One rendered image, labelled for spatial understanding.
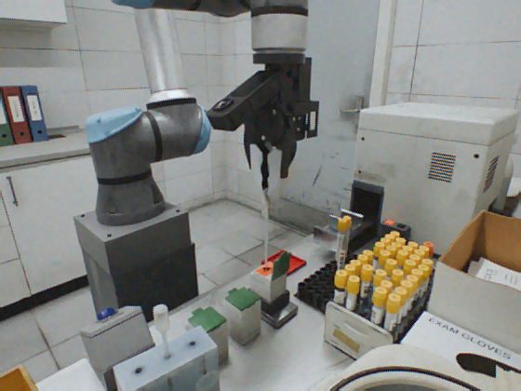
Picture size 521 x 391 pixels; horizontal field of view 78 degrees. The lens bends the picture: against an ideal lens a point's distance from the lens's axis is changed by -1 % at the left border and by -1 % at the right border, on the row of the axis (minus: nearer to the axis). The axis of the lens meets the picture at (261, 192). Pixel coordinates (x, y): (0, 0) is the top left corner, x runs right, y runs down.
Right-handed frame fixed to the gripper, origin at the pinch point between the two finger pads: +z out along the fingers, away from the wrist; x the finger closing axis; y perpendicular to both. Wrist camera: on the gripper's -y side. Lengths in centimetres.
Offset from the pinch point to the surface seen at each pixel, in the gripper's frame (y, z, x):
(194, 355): -19.8, 10.4, -8.4
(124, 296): -13.6, 26.4, 28.3
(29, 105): 9, 0, 192
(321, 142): 164, 31, 102
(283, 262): 0.1, 10.2, -3.5
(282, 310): -0.1, 19.0, -3.8
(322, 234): 21.2, 15.5, 3.4
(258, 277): -2.1, 13.5, -0.1
